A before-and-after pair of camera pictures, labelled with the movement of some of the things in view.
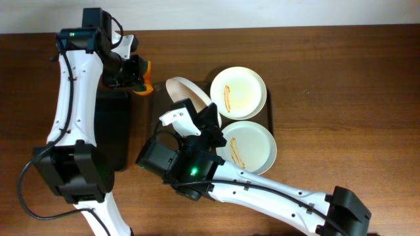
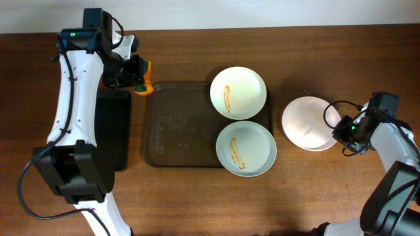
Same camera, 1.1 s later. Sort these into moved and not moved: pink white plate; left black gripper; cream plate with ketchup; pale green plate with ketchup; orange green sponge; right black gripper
Moved: pink white plate; right black gripper
Not moved: left black gripper; orange green sponge; cream plate with ketchup; pale green plate with ketchup
